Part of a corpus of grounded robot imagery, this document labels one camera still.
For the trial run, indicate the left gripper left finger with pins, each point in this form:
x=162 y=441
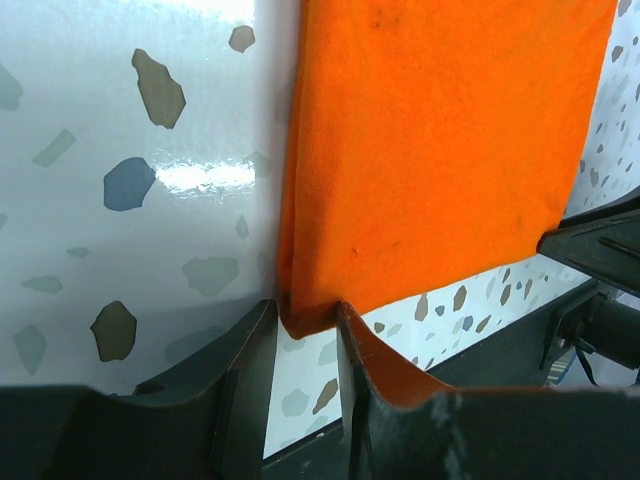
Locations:
x=204 y=418

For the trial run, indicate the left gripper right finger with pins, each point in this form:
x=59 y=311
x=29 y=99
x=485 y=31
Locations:
x=402 y=423

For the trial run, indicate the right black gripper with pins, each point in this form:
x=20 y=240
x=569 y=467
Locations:
x=604 y=244

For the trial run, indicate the orange t-shirt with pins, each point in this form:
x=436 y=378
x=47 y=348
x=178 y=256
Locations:
x=429 y=141

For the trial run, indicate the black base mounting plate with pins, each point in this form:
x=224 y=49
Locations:
x=511 y=356

